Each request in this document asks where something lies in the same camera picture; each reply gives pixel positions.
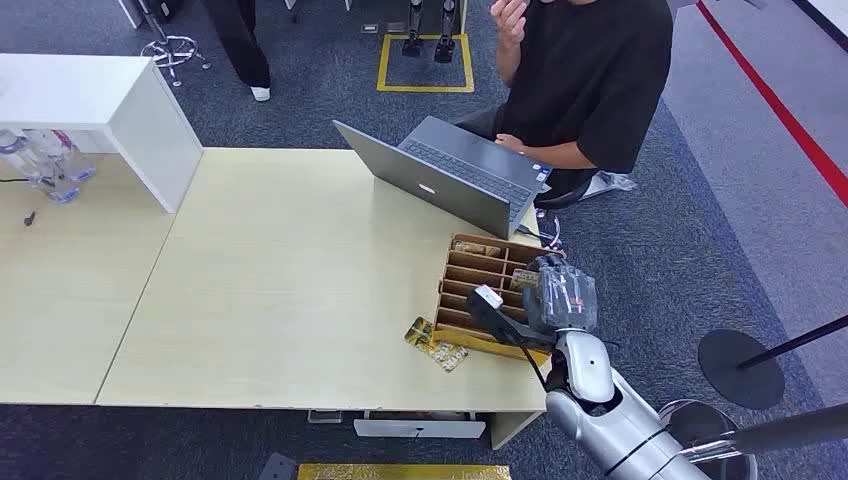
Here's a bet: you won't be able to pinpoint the gold card with print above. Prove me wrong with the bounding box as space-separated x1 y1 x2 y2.
509 267 542 293

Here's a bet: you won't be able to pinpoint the gold floor mat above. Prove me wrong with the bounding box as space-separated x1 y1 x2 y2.
296 463 513 480

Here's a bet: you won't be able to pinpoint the black wrist camera pale box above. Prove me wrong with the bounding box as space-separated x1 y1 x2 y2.
465 284 556 348

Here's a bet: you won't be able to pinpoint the chrome stool base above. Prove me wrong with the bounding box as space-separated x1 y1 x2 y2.
139 34 214 89

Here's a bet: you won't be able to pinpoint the clear water bottle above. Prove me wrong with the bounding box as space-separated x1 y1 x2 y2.
0 129 82 206
26 128 98 185

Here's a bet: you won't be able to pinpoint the gold black printed card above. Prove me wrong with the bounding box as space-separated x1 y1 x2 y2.
404 316 470 375

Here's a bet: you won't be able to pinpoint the grey laptop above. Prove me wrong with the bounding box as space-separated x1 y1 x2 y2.
332 115 555 241

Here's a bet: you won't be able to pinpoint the white desk drawer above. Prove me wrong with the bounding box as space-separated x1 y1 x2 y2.
352 409 488 441

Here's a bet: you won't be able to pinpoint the person's right hand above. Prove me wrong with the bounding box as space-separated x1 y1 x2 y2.
490 0 531 49

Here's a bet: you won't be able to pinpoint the white shelf unit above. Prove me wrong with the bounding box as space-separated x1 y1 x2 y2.
0 53 205 215

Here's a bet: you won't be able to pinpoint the black stanchion pole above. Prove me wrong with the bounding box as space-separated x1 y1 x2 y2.
735 313 848 372

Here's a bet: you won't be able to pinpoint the standing person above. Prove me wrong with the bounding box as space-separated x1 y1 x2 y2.
200 0 274 103

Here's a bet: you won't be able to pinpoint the brown card in holder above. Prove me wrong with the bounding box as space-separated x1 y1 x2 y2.
451 239 503 260

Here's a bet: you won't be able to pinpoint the seated person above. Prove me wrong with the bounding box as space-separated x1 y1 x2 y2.
454 0 676 201

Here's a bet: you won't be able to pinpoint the background robot legs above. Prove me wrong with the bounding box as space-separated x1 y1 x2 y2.
400 0 460 66

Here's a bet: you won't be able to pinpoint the black stanchion base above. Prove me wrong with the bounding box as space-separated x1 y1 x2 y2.
696 328 787 412

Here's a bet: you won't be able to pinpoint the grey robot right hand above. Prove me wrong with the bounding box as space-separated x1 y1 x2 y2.
522 253 600 337

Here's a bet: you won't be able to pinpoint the grey floor plate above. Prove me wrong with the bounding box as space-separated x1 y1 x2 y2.
256 451 299 480

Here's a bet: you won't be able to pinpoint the grey stanchion pole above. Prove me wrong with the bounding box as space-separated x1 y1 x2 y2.
674 402 848 466

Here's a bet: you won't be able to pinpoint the person's hand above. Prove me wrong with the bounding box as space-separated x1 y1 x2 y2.
494 133 531 158
490 0 531 49

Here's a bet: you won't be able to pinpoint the clear plastic bag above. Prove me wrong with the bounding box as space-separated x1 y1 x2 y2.
580 170 639 202

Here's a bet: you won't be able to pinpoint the chrome stanchion base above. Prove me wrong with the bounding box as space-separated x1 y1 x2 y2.
657 398 761 480

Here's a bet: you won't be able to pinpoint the person's left hand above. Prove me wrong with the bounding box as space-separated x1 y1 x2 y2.
494 133 531 158

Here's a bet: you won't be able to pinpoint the wooden card holder box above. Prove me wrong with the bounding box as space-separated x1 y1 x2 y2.
433 232 566 366

